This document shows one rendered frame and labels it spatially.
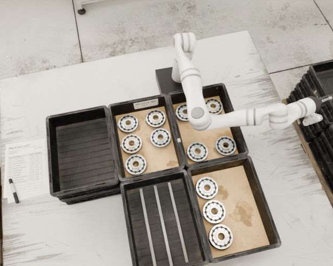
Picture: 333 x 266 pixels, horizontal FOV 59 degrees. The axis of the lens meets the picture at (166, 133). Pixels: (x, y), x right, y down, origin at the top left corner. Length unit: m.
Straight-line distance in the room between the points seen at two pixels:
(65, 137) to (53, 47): 1.62
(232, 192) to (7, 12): 2.90
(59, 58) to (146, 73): 1.30
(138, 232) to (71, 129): 0.62
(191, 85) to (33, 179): 0.95
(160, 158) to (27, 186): 0.71
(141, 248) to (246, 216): 0.48
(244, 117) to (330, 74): 1.25
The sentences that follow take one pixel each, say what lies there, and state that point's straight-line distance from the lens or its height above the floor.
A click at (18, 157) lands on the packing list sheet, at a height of 0.70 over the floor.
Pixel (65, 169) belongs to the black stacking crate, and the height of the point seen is 0.83.
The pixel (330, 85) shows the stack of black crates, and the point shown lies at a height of 0.49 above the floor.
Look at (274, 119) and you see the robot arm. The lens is 1.21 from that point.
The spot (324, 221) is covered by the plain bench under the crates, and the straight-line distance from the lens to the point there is 1.68.
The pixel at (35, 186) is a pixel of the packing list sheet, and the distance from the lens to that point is 1.67.
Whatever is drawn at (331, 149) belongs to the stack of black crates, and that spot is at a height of 0.38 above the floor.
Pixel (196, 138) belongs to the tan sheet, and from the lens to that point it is 1.48.
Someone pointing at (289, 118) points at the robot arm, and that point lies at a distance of 1.27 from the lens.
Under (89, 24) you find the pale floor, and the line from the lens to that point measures 3.16.
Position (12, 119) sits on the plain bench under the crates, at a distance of 1.88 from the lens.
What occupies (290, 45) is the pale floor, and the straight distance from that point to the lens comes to 3.10.
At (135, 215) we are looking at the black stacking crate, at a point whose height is 0.83.
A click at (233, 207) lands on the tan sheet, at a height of 0.83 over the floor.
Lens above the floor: 2.18
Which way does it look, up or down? 66 degrees down
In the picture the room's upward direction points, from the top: straight up
